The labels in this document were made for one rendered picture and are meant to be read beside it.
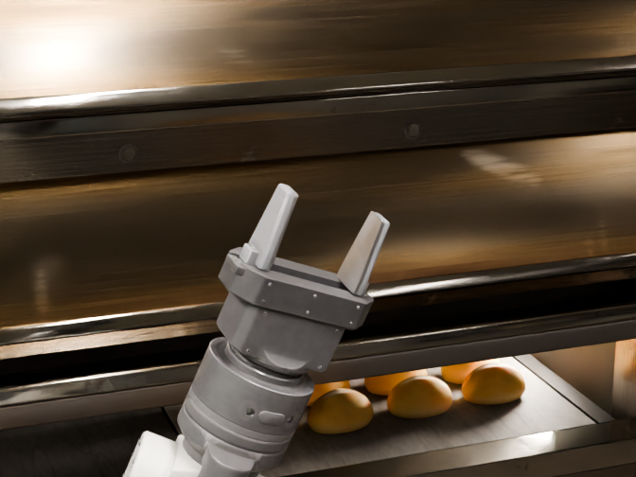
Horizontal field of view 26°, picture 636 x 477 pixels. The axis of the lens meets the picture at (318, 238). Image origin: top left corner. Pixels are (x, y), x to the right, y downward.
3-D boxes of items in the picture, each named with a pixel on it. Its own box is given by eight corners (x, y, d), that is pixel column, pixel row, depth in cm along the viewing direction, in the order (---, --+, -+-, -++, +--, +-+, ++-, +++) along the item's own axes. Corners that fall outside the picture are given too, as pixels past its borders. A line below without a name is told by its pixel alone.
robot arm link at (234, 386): (396, 320, 103) (332, 455, 106) (344, 267, 111) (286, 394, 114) (253, 282, 97) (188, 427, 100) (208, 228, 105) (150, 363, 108)
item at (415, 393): (133, 308, 244) (132, 278, 242) (384, 277, 259) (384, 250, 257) (229, 454, 189) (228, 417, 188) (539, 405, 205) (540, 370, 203)
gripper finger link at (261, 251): (302, 198, 99) (268, 273, 101) (285, 182, 102) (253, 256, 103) (283, 192, 99) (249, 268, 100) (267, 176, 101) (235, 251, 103)
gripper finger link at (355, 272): (367, 207, 106) (335, 278, 107) (385, 223, 103) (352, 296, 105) (384, 212, 107) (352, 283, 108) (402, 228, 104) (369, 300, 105)
